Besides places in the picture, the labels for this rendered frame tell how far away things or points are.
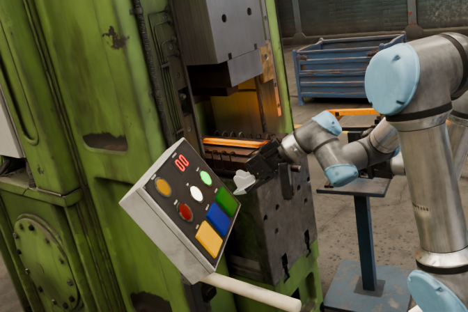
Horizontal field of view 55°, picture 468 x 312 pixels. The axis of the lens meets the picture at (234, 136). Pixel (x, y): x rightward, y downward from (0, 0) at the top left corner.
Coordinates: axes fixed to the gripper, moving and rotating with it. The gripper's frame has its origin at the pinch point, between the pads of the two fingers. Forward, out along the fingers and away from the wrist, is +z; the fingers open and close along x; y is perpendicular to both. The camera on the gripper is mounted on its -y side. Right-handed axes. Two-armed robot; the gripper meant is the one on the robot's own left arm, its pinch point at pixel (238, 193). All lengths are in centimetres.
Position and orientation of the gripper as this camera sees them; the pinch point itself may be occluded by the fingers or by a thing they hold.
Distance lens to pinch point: 132.7
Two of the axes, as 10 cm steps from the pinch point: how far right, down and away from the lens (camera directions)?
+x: -2.0, 3.5, -9.2
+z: -7.5, 5.5, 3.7
